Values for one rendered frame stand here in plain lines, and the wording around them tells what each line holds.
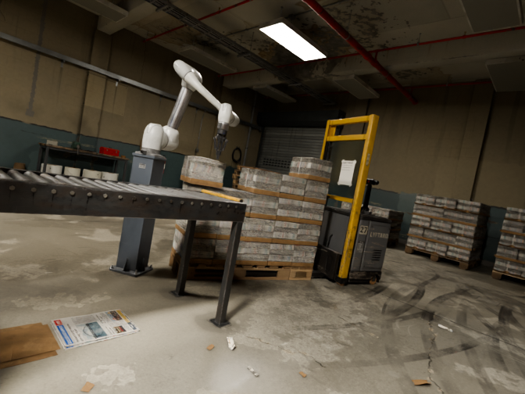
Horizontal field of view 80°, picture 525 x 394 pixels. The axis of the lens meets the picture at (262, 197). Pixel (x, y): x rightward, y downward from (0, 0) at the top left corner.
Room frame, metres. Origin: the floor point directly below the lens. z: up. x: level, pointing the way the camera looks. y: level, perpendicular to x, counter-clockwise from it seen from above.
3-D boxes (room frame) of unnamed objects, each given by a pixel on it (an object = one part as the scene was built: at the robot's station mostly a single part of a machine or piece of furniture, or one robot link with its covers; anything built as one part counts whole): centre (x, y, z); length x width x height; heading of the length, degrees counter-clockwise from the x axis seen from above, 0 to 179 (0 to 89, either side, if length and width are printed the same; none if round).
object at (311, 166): (3.42, -0.46, 0.65); 0.39 x 0.30 x 1.29; 29
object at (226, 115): (2.53, 0.41, 1.44); 0.13 x 0.11 x 0.16; 164
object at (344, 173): (3.63, -0.86, 1.27); 0.57 x 0.01 x 0.65; 29
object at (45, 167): (7.51, 4.38, 0.55); 1.80 x 0.70 x 1.09; 137
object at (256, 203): (3.07, 0.18, 0.42); 1.17 x 0.39 x 0.83; 119
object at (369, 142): (3.33, -1.00, 0.97); 0.09 x 0.09 x 1.75; 29
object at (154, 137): (2.66, 1.00, 1.17); 0.18 x 0.16 x 0.22; 164
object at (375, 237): (3.80, -1.17, 0.40); 0.69 x 0.55 x 0.80; 29
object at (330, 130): (3.91, -0.68, 0.97); 0.09 x 0.09 x 1.75; 29
